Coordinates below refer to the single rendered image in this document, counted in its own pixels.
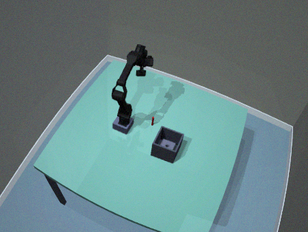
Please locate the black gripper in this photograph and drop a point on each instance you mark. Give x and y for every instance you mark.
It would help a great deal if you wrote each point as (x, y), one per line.
(141, 71)

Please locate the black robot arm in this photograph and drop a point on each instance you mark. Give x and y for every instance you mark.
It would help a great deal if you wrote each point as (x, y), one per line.
(133, 58)

